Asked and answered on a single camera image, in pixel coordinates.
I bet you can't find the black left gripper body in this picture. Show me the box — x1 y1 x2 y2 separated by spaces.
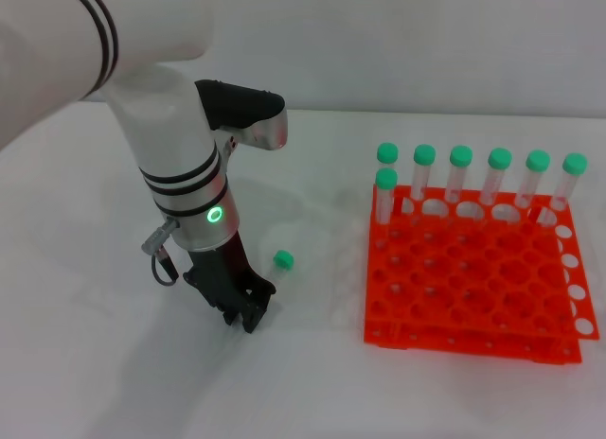
182 232 278 318

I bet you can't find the gray cable with connector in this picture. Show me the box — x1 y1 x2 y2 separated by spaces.
141 219 181 288

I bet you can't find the clear tube with green cap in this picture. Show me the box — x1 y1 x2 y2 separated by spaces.
443 145 474 204
263 249 296 285
374 167 400 237
409 144 437 202
538 151 589 227
376 141 400 194
478 147 514 207
513 149 552 210

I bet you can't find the orange test tube rack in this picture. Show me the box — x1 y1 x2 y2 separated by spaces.
362 183 601 366

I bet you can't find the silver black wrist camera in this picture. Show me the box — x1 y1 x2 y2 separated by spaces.
194 79 289 151

